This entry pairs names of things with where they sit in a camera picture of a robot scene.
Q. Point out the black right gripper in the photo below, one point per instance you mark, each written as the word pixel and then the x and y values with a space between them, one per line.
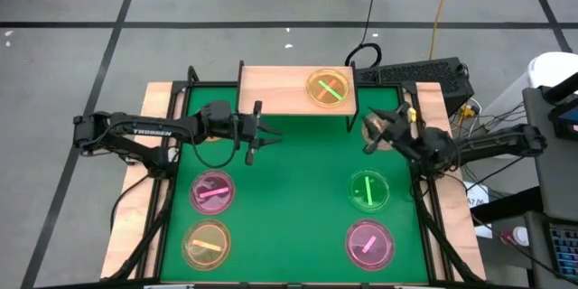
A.
pixel 406 126

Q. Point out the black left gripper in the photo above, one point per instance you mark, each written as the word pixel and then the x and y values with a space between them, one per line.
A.
pixel 246 126

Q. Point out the translucent green plastic plate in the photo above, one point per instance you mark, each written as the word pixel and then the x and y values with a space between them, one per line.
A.
pixel 332 91
pixel 359 198

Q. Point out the translucent pink plastic plate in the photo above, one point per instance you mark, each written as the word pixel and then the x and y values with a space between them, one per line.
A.
pixel 361 257
pixel 203 198

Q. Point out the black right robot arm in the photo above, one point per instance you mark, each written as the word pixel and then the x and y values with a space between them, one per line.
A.
pixel 487 144

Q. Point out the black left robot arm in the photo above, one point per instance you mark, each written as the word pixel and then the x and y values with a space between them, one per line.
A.
pixel 149 132

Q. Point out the yellow tag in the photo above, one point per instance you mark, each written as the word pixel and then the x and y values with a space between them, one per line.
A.
pixel 412 114

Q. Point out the black computer case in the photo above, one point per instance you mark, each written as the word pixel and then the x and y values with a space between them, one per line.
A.
pixel 420 74

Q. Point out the green table mat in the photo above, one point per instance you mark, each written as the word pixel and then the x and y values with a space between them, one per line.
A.
pixel 293 212

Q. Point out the yellow plug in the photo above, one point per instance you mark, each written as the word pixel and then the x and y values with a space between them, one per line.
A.
pixel 465 111

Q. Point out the white paper sheet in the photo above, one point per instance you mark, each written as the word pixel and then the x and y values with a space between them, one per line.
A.
pixel 476 196

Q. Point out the white cup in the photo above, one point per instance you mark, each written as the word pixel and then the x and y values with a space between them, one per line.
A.
pixel 520 236

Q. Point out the grey equipment cart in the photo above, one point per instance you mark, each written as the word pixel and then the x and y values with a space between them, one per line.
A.
pixel 555 176

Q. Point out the white bin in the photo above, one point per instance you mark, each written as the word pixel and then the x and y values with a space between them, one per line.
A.
pixel 555 68

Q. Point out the black monitor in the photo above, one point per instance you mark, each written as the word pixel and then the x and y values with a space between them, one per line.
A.
pixel 566 122

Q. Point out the black control panel with keys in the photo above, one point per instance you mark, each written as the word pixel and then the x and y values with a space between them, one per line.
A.
pixel 564 248

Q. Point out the wooden shelf with black frame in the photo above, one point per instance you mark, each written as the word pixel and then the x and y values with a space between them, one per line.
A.
pixel 275 92

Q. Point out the black aluminium table frame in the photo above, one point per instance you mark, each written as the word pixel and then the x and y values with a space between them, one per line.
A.
pixel 207 84

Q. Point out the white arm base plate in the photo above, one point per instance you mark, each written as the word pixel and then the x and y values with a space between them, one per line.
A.
pixel 173 155

